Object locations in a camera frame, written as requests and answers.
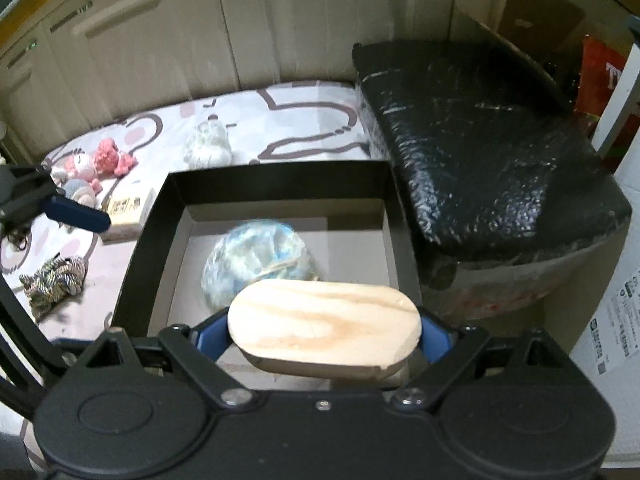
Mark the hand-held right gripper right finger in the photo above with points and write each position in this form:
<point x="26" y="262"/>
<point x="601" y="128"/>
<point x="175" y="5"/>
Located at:
<point x="437" y="342"/>

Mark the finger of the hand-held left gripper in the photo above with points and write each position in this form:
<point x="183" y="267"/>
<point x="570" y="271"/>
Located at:
<point x="30" y="327"/>
<point x="75" y="214"/>

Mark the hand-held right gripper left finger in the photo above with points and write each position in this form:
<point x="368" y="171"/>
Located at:
<point x="209" y="342"/>

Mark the grey crochet toy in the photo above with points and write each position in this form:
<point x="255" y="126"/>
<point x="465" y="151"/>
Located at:
<point x="80" y="191"/>

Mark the yellow cardboard box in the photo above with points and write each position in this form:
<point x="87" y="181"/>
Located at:
<point x="127" y="215"/>

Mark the black cardboard box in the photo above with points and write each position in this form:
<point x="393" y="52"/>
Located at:
<point x="150" y="240"/>

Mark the oval wooden block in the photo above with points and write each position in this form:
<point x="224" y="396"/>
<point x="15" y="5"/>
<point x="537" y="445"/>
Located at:
<point x="325" y="325"/>

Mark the pink crochet doll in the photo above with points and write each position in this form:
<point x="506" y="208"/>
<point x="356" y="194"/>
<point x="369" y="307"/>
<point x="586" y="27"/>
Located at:
<point x="80" y="166"/>

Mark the pink crochet crab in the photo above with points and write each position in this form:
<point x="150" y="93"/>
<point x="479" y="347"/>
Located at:
<point x="112" y="157"/>

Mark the plastic wrapped cardboard box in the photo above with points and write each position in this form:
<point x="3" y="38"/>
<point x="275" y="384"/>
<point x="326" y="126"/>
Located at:
<point x="500" y="285"/>

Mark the blue white crochet ball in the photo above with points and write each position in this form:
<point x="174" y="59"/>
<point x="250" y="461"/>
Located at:
<point x="250" y="260"/>

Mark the cream cabinet door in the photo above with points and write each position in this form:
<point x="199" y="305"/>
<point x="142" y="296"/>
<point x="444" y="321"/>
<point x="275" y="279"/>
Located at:
<point x="340" y="20"/>
<point x="145" y="50"/>
<point x="20" y="105"/>

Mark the white crochet toy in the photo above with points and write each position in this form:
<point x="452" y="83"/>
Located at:
<point x="207" y="142"/>

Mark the white box with label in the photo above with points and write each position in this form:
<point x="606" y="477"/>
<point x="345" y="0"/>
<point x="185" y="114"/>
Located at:
<point x="620" y="320"/>

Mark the black plastic wrapped package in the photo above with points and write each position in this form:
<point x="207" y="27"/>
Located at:
<point x="480" y="150"/>

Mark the printed blanket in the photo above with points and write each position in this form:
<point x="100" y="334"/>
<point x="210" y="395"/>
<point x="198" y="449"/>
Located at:
<point x="280" y="125"/>

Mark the red bag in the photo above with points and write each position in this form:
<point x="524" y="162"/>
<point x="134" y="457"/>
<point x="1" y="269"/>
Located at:
<point x="600" y="85"/>

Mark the brown cardboard box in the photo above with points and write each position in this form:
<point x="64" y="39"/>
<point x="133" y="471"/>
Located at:
<point x="540" y="20"/>

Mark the white post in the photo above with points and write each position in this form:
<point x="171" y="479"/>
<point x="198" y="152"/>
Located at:
<point x="617" y="110"/>

